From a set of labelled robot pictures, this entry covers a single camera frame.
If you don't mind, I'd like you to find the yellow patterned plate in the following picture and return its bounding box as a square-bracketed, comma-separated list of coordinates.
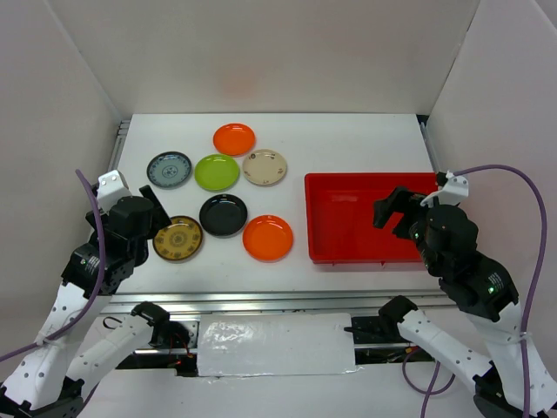
[152, 216, 204, 262]

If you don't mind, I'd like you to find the blue patterned plate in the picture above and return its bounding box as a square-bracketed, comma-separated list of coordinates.
[146, 152, 193, 189]

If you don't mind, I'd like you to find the black plate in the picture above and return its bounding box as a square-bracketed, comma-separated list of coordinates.
[199, 193, 248, 238]

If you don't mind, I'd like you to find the green plate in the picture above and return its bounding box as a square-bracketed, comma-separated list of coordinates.
[194, 154, 240, 192]

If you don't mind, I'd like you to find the orange plate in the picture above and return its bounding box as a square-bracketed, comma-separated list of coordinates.
[213, 123, 256, 157]
[242, 214, 294, 262]

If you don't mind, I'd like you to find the beige floral plate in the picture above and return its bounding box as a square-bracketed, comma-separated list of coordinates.
[242, 149, 287, 186]

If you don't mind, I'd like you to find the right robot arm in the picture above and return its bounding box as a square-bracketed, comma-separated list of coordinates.
[346, 187, 556, 417]

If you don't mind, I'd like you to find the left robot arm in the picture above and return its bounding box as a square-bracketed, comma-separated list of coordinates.
[1, 170, 190, 417]

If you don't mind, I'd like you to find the red plastic bin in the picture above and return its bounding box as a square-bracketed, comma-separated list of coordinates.
[305, 172, 436, 264]

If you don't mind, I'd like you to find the white foil sheet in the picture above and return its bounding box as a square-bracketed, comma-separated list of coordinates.
[197, 313, 357, 377]

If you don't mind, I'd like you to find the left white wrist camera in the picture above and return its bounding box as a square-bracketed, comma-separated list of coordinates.
[97, 170, 131, 213]

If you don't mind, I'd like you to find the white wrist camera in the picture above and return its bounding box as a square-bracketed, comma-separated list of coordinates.
[420, 171, 469, 208]
[97, 170, 131, 213]

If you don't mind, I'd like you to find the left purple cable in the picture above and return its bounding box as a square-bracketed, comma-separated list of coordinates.
[0, 168, 108, 363]

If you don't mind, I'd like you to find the purple cable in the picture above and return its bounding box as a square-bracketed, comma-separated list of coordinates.
[402, 164, 549, 418]
[0, 168, 108, 363]

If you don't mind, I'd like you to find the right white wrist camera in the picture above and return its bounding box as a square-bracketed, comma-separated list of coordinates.
[420, 171, 469, 208]

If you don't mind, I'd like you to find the aluminium frame rail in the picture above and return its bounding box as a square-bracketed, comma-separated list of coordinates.
[104, 113, 453, 315]

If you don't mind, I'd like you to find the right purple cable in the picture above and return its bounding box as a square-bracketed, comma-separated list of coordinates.
[402, 164, 549, 418]

